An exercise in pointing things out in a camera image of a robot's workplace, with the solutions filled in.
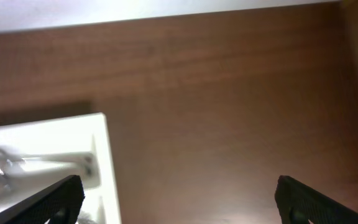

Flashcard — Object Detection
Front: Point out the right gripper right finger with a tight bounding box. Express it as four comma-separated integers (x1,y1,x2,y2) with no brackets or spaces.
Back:
275,175,358,224

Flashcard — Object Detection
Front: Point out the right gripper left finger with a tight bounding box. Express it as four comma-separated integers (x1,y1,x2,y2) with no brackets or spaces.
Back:
0,175,85,224

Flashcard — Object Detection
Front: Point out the metal spoon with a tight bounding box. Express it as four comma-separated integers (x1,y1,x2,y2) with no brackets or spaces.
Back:
0,147,94,170
0,165,101,199

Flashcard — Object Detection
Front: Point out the white plastic cutlery tray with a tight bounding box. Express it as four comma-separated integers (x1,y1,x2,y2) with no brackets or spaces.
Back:
0,113,121,224

